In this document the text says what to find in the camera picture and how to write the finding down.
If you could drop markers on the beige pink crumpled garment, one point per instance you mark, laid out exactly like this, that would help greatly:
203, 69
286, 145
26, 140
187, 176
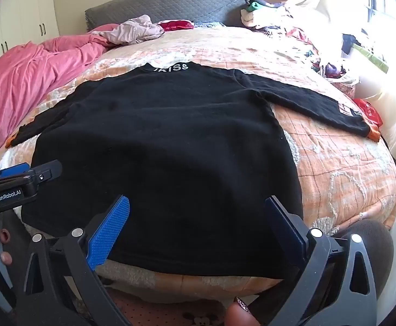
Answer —
133, 29

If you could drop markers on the black sweater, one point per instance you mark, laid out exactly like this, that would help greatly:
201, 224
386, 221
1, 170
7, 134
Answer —
167, 142

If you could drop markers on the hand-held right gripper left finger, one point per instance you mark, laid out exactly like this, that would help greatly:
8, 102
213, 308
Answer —
111, 231

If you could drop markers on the orange and white fleece blanket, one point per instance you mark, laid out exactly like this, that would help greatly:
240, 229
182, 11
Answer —
337, 169

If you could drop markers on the blue patterned cloth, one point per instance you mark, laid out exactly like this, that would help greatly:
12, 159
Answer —
210, 25

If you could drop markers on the pink duvet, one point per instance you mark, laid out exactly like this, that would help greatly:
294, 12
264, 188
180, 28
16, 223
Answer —
21, 85

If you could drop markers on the person's right hand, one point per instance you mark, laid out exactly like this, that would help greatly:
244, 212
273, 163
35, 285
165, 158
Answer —
240, 315

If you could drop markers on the person's grey trouser leg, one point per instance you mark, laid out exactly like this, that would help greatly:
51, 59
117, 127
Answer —
371, 237

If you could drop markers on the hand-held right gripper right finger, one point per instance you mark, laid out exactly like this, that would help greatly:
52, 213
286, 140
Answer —
284, 231

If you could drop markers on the person's left hand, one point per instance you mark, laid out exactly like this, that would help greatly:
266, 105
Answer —
6, 258

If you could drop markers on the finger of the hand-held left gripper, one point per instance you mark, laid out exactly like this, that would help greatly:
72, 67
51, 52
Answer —
47, 171
14, 170

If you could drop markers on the white wardrobe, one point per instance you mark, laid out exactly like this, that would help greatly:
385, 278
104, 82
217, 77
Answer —
21, 13

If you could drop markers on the green edged box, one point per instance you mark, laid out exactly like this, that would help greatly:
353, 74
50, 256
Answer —
373, 56

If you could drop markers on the red cloth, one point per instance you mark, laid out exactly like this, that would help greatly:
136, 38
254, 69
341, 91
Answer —
176, 25

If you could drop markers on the red plastic bag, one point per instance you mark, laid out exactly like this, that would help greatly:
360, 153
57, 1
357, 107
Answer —
369, 112

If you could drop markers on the grey quilted headboard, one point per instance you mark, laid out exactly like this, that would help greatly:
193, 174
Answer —
171, 5

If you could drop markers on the pile of mixed clothes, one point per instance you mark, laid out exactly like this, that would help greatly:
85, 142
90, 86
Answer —
286, 20

